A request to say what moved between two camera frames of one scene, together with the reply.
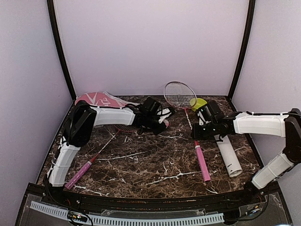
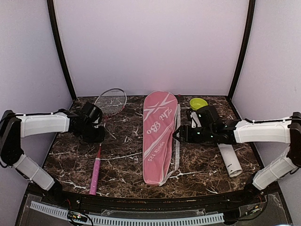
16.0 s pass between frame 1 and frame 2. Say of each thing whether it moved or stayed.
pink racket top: moved
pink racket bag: moved
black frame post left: stayed
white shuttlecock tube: stayed
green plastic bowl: stayed
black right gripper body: moved
